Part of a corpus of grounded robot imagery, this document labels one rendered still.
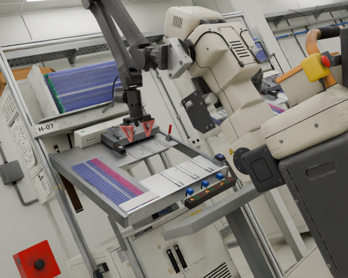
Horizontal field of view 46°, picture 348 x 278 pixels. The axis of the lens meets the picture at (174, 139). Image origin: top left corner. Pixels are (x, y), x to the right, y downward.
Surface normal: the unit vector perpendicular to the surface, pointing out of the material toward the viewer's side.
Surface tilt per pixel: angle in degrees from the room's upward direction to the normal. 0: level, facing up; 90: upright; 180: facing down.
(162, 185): 43
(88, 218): 90
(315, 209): 90
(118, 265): 90
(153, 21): 90
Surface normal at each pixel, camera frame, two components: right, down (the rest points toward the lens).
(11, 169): 0.52, -0.34
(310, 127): -0.68, 0.24
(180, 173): 0.04, -0.89
